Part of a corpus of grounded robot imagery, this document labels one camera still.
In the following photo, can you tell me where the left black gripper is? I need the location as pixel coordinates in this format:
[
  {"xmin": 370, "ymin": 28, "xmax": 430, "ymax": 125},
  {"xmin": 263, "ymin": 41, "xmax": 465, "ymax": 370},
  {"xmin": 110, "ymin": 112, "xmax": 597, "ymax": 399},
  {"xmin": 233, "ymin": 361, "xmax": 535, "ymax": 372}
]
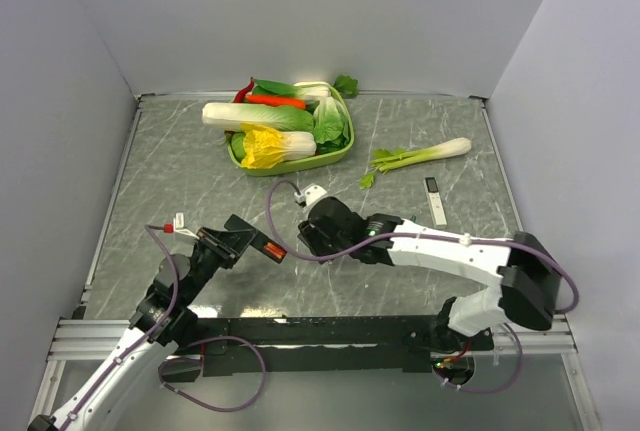
[{"xmin": 181, "ymin": 225, "xmax": 257, "ymax": 304}]

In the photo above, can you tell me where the black remote control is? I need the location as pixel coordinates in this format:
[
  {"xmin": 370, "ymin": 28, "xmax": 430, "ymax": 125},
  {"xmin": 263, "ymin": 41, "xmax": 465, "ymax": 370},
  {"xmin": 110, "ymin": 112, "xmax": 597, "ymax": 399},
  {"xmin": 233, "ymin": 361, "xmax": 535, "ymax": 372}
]
[{"xmin": 250, "ymin": 232, "xmax": 287, "ymax": 264}]

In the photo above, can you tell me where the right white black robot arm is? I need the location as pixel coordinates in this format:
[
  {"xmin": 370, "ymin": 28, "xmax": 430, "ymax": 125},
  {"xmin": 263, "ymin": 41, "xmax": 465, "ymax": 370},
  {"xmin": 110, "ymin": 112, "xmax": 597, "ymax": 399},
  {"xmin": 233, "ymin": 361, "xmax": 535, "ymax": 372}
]
[{"xmin": 299, "ymin": 196, "xmax": 561, "ymax": 350}]

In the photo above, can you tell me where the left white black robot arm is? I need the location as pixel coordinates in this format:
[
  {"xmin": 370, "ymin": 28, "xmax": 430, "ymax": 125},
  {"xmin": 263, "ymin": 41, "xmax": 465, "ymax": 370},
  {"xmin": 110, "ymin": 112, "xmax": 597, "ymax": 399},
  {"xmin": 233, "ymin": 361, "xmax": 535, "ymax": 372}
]
[{"xmin": 28, "ymin": 215, "xmax": 270, "ymax": 430}]

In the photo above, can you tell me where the white remote battery cover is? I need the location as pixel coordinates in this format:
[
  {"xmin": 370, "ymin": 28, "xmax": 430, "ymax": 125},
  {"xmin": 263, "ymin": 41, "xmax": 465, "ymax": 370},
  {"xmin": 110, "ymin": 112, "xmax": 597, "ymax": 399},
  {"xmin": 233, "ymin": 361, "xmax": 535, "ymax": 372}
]
[{"xmin": 424, "ymin": 177, "xmax": 447, "ymax": 228}]

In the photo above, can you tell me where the green plastic tray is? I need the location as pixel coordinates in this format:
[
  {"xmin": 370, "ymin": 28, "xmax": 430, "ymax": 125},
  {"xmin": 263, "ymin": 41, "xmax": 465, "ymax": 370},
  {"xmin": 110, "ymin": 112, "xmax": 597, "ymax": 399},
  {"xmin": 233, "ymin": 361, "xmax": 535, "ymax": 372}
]
[{"xmin": 225, "ymin": 77, "xmax": 357, "ymax": 177}]

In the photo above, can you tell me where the yellow leaf cabbage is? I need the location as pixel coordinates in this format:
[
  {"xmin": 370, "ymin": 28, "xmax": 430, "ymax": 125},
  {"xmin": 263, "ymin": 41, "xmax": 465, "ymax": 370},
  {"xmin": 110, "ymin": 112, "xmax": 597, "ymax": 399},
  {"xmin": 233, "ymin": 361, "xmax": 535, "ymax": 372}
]
[{"xmin": 241, "ymin": 124, "xmax": 316, "ymax": 169}]

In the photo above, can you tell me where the celery stalk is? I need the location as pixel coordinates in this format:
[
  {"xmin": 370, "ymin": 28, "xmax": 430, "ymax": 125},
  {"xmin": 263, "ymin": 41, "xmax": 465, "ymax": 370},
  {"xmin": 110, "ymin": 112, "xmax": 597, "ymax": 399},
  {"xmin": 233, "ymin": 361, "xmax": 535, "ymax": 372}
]
[{"xmin": 359, "ymin": 138, "xmax": 472, "ymax": 189}]

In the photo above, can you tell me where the green lettuce leaf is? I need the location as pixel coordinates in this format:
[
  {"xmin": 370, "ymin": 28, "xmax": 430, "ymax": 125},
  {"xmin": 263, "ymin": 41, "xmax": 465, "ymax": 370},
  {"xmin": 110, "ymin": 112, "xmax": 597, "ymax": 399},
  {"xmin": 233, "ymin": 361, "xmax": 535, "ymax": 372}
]
[{"xmin": 312, "ymin": 97, "xmax": 349, "ymax": 145}]

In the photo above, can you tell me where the long white green cabbage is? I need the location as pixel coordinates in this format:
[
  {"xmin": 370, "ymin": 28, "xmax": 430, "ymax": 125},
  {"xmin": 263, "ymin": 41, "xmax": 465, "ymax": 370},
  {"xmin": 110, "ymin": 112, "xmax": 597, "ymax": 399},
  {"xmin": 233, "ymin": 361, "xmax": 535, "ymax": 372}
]
[{"xmin": 202, "ymin": 103, "xmax": 314, "ymax": 132}]

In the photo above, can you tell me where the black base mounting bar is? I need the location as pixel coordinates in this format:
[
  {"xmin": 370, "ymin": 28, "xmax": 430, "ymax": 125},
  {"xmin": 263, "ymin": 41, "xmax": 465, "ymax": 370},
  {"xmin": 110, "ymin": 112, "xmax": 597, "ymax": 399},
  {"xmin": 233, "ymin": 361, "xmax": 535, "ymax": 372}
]
[{"xmin": 178, "ymin": 315, "xmax": 494, "ymax": 377}]

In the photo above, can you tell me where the dark red chili pepper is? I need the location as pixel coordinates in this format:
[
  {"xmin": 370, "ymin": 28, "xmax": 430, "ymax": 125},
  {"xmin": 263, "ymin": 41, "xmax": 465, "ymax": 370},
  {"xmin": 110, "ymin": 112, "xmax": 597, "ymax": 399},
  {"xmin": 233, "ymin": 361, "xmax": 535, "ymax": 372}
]
[{"xmin": 233, "ymin": 77, "xmax": 255, "ymax": 103}]

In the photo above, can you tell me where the orange red chili pepper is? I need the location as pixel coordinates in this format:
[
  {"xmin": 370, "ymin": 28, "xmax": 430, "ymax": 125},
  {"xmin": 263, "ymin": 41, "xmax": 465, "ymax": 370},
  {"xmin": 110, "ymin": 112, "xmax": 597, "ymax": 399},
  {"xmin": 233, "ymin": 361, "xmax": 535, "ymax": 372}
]
[{"xmin": 245, "ymin": 94, "xmax": 306, "ymax": 110}]

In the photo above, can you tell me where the bok choy in tray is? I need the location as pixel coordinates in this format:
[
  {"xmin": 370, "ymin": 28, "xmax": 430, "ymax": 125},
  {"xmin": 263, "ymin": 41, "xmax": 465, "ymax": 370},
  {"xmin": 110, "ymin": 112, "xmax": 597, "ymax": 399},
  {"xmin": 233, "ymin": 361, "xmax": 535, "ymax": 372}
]
[{"xmin": 251, "ymin": 79, "xmax": 332, "ymax": 104}]

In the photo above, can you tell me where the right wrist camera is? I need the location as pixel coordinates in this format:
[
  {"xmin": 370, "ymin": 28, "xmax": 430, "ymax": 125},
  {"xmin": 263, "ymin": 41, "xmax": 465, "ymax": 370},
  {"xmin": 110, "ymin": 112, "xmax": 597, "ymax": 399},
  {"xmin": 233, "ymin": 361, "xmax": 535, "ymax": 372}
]
[{"xmin": 294, "ymin": 184, "xmax": 328, "ymax": 207}]

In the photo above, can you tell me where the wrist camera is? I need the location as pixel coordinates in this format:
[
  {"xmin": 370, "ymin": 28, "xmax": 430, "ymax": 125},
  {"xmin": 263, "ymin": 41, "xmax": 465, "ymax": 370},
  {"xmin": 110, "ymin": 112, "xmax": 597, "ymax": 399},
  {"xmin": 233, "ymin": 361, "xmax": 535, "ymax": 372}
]
[
  {"xmin": 161, "ymin": 212, "xmax": 198, "ymax": 244},
  {"xmin": 294, "ymin": 184, "xmax": 328, "ymax": 207}
]

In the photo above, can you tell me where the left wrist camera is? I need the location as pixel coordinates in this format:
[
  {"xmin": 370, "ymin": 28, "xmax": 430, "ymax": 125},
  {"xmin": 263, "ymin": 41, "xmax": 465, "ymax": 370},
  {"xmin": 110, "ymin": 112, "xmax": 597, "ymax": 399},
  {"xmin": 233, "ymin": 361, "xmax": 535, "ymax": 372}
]
[{"xmin": 161, "ymin": 212, "xmax": 198, "ymax": 244}]

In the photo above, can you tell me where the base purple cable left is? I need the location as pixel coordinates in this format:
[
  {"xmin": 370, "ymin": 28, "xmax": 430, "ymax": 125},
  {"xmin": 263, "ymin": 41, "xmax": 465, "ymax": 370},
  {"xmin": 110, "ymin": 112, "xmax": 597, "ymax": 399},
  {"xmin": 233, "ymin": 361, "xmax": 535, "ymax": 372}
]
[{"xmin": 157, "ymin": 335, "xmax": 267, "ymax": 412}]

